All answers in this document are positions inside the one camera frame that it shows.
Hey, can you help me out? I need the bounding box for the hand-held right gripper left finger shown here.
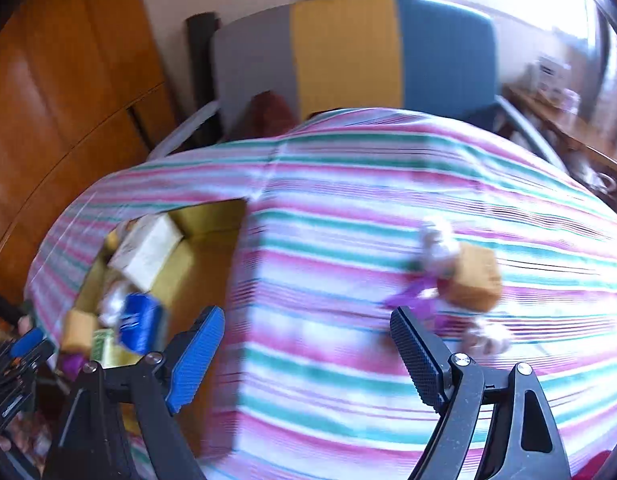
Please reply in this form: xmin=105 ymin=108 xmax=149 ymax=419
xmin=41 ymin=305 xmax=226 ymax=480

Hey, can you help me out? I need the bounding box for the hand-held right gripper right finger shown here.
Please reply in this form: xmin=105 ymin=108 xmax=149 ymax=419
xmin=390 ymin=306 xmax=572 ymax=480

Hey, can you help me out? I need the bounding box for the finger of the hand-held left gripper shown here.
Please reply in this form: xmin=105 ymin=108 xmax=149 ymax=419
xmin=0 ymin=327 xmax=54 ymax=393

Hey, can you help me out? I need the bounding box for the tan cake block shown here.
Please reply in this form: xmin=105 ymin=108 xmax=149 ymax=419
xmin=437 ymin=245 xmax=503 ymax=311
xmin=62 ymin=310 xmax=96 ymax=353

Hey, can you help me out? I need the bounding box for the blue and white packet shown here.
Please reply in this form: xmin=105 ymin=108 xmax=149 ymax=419
xmin=117 ymin=292 xmax=164 ymax=353

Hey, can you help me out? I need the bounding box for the green carton box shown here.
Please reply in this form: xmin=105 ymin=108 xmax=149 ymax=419
xmin=91 ymin=329 xmax=139 ymax=368

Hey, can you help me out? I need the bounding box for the cream carton box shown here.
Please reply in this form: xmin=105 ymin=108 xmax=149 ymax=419
xmin=107 ymin=214 xmax=184 ymax=293

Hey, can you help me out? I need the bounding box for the purple gift box gold interior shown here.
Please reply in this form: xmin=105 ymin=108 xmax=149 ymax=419
xmin=53 ymin=199 xmax=249 ymax=461

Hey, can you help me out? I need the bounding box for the purple cartoon snack packet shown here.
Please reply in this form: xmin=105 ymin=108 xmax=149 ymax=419
xmin=386 ymin=275 xmax=469 ymax=333

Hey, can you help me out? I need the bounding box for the white twisted pastry pack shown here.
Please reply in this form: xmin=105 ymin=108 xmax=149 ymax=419
xmin=463 ymin=322 xmax=512 ymax=356

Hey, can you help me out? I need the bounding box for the small white plastic bag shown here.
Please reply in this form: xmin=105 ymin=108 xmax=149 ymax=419
xmin=419 ymin=220 xmax=462 ymax=276

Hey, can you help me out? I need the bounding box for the striped tablecloth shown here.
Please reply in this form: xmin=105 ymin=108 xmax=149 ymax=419
xmin=26 ymin=107 xmax=617 ymax=480

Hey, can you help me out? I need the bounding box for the dark red cloth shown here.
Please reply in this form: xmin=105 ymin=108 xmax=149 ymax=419
xmin=573 ymin=452 xmax=614 ymax=480

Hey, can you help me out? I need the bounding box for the wooden cabinet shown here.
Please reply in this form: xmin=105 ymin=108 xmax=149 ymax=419
xmin=0 ymin=0 xmax=179 ymax=291

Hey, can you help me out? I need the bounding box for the brown plush object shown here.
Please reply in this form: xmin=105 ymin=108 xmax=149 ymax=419
xmin=246 ymin=91 xmax=296 ymax=136

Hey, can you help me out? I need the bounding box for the wooden side shelf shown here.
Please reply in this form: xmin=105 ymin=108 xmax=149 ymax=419
xmin=503 ymin=85 xmax=617 ymax=176

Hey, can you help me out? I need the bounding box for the pale pink box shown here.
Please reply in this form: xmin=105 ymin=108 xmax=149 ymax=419
xmin=559 ymin=87 xmax=589 ymax=116

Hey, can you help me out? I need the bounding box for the white cardboard box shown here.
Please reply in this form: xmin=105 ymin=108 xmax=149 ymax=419
xmin=531 ymin=55 xmax=572 ymax=93

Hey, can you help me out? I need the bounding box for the grey yellow blue chair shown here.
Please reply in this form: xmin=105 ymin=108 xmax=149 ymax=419
xmin=148 ymin=0 xmax=564 ymax=171

